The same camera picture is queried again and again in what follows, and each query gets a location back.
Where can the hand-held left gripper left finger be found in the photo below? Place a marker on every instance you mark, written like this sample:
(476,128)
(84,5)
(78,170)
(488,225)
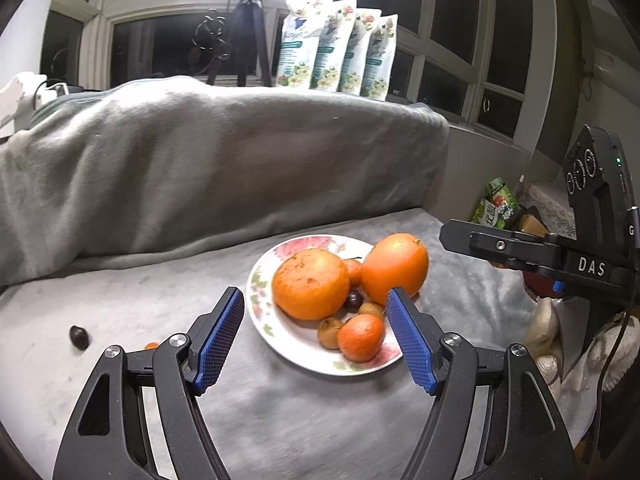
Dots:
(220,340)

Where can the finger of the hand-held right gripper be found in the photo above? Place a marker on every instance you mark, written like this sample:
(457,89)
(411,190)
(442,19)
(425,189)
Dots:
(500,246)

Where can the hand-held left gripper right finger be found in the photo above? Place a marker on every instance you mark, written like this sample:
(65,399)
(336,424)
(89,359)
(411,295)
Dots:
(410,340)

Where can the large round orange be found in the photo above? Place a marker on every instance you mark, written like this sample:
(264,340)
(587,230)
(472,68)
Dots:
(310,285)

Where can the person's right hand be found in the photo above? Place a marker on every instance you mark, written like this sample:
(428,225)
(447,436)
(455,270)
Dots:
(545,332)

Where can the tan walnut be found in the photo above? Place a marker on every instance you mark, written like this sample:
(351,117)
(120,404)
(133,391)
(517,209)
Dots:
(330,332)
(371,310)

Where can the green snack packet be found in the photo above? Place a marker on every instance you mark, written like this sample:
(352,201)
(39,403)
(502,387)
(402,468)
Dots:
(495,205)

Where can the white lace cloth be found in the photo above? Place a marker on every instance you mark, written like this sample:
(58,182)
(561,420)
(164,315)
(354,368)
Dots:
(547,205)

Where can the grey fleece blanket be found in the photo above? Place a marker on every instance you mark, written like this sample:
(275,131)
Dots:
(200,160)

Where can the white floral refill pouch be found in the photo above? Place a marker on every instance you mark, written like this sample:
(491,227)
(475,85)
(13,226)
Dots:
(380,62)
(359,57)
(300,45)
(334,50)

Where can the floral white plate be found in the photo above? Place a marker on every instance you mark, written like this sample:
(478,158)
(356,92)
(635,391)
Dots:
(280,332)

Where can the small dark plum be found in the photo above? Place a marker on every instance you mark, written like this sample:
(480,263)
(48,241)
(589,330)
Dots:
(355,300)
(79,336)

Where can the large oval orange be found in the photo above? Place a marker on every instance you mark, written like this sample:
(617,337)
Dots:
(395,270)

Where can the black tripod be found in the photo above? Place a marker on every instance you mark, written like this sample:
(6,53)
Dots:
(250,15)

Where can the white window frame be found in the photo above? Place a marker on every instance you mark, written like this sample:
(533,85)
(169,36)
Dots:
(190,7)

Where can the orange tangerine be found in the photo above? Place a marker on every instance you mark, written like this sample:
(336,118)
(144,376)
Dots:
(361,338)
(354,272)

